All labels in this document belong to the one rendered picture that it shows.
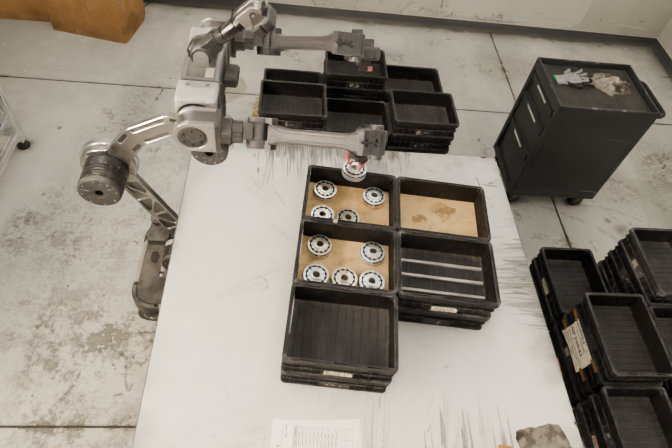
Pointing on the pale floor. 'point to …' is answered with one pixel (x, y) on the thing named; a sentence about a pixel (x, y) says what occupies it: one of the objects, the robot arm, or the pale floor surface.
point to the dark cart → (570, 131)
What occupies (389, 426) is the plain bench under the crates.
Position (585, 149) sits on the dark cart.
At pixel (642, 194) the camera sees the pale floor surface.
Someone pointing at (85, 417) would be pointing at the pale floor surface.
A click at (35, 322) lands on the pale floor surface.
